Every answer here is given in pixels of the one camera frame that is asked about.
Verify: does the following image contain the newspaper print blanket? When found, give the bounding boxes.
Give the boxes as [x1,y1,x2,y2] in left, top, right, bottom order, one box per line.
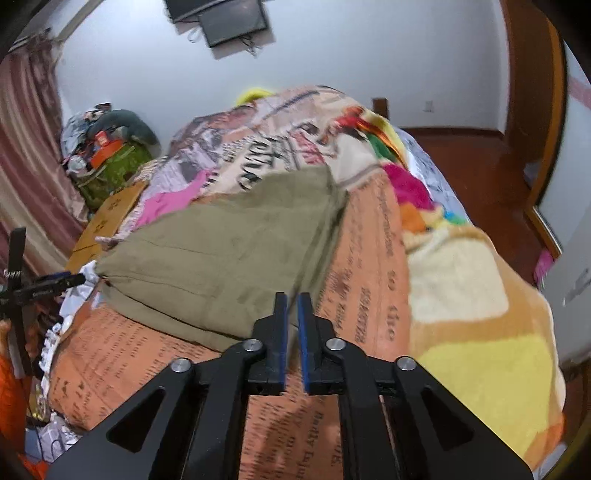
[46,85,416,480]

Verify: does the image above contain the white printed bed sheet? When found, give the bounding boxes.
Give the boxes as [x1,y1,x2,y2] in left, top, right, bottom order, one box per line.
[396,128,468,224]

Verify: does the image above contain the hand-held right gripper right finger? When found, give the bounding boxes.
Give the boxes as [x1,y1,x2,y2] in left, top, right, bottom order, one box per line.
[297,292,533,480]

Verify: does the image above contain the cardboard box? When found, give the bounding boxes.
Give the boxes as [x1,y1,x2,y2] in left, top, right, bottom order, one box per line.
[68,180,149,274]

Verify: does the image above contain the yellow pillow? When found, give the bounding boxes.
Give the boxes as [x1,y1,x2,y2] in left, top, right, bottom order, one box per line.
[235,87,274,107]

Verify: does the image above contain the grey cushion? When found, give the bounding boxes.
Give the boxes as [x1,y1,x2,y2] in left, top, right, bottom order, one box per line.
[99,109,160,148]

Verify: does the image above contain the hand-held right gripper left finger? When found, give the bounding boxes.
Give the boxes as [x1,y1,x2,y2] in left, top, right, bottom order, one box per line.
[46,292,289,480]

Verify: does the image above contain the small pink cloth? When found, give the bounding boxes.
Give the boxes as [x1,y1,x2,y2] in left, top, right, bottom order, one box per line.
[533,250,556,283]

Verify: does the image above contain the olive green pants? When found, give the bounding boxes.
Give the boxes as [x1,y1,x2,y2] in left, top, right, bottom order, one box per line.
[95,166,349,352]

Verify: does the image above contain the colourful fleece blanket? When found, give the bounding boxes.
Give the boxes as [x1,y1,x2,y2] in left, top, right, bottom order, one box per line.
[337,106,570,472]

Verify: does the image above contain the orange box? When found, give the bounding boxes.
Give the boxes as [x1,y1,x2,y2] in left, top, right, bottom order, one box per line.
[90,131,126,169]

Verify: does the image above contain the pile of mixed clothes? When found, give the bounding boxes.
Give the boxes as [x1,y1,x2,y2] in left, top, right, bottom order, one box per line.
[60,102,116,177]

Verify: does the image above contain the black wall television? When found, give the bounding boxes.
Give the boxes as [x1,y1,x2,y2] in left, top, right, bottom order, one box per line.
[198,0,269,48]

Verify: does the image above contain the striped pink curtain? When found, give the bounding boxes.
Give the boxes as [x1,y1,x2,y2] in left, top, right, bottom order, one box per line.
[0,39,89,280]

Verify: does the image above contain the green patterned bag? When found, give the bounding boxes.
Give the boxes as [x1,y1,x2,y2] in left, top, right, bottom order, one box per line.
[78,143,156,213]

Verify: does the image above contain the wooden door frame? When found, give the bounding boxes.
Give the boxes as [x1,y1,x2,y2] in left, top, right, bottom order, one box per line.
[501,0,570,260]

